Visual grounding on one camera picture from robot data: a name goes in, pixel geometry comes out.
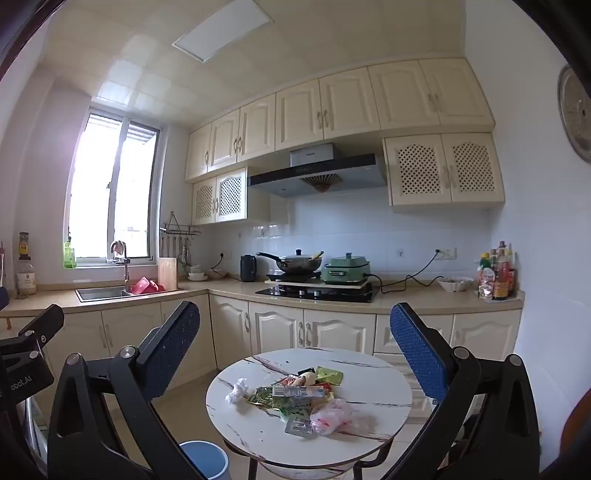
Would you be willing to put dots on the cream upper wall cabinets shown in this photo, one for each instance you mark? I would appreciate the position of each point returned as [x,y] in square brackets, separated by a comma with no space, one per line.
[346,106]

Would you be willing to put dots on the black electric kettle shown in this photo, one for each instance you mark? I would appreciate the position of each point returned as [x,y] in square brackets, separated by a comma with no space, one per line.
[248,268]

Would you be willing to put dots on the black gas stove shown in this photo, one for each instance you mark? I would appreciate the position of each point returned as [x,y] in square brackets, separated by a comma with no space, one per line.
[318,294]

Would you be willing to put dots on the round grey wall disc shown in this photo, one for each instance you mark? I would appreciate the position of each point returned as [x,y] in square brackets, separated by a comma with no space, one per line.
[577,115]

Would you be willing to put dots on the ceiling light panel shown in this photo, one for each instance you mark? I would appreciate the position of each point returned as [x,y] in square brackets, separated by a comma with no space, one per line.
[221,30]

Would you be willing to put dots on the white crumpled tissue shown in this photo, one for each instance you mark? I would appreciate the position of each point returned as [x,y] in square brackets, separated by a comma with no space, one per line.
[238,391]

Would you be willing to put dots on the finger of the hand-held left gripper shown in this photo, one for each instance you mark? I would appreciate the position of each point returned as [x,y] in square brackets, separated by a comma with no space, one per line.
[46,318]

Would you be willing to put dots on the white bowl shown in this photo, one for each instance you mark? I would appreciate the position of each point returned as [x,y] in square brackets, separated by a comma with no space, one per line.
[455,285]

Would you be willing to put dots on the pale eggshell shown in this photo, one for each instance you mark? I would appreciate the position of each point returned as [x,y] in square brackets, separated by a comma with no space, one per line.
[308,379]

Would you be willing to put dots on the metal utensil rack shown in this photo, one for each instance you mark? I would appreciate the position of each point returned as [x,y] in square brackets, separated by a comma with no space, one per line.
[178,228]

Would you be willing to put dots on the small red packet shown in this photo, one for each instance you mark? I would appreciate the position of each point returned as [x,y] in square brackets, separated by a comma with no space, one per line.
[326,390]

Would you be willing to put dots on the wide lattice door cabinet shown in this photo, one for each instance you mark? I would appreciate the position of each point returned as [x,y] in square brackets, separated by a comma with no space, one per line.
[418,168]

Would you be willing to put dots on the stack of white dishes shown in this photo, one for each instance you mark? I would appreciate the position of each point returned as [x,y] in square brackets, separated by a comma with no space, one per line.
[197,274]

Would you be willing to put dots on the pale wooden board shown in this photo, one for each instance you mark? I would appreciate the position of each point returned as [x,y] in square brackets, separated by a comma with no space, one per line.
[344,285]

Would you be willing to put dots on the blue trash bin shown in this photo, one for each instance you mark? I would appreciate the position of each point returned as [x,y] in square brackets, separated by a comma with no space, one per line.
[203,461]

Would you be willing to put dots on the green patterned packet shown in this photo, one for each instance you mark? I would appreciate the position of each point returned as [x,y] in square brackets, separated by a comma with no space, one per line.
[295,408]

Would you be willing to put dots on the grey foil packet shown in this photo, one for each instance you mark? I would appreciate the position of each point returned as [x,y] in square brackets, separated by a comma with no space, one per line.
[299,427]

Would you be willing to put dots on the grey range hood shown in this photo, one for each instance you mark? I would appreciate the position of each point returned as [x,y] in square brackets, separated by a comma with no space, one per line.
[277,182]

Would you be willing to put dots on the green snack packet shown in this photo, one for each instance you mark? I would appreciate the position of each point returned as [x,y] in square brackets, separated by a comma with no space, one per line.
[331,375]

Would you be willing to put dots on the long silver wrapper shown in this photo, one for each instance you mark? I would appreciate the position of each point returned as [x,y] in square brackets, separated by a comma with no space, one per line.
[295,391]

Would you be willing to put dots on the black wok with lid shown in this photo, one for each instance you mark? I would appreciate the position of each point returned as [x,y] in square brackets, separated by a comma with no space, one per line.
[295,264]

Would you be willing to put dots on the narrow lattice door cabinet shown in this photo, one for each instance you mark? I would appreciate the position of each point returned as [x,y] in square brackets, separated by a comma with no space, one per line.
[231,196]

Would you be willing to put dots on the pink plastic bag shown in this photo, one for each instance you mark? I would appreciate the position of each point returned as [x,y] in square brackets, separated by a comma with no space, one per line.
[339,415]

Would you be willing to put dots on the green electric cooker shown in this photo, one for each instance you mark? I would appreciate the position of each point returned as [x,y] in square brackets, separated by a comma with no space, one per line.
[344,272]

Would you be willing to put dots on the wooden cutting board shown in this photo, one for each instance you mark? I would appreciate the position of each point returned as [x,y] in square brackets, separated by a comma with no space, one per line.
[167,274]

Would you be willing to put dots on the kitchen window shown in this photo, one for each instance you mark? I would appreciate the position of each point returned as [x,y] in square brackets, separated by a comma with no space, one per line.
[92,184]

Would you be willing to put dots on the clear bottle white label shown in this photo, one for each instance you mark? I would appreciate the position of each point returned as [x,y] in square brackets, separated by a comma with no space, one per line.
[26,277]

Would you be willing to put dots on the chrome sink faucet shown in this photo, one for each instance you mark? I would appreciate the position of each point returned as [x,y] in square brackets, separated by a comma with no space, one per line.
[125,272]

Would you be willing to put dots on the green soap bottle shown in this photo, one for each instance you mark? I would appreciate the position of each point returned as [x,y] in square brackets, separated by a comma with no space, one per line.
[69,256]

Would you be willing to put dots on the steel kitchen sink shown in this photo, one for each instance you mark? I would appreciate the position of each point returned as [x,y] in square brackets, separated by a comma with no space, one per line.
[99,293]

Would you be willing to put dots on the dark bottle yellow label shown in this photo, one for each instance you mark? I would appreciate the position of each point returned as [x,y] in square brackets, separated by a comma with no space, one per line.
[24,247]

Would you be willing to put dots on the cluster of condiment bottles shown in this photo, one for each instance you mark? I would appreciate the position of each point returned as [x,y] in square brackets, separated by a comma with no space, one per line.
[501,277]

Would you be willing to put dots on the red striped packet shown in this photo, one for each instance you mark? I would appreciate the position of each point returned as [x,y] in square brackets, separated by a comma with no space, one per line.
[287,381]

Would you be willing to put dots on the cream base cabinets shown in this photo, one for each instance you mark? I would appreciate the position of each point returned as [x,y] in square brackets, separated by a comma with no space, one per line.
[277,327]

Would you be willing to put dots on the round marble table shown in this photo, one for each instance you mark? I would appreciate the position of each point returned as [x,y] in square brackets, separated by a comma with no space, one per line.
[369,383]

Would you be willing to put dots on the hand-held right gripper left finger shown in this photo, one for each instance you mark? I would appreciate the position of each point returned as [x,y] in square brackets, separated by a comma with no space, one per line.
[178,341]

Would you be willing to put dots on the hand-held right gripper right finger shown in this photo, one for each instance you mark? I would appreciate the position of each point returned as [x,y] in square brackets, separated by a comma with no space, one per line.
[415,350]

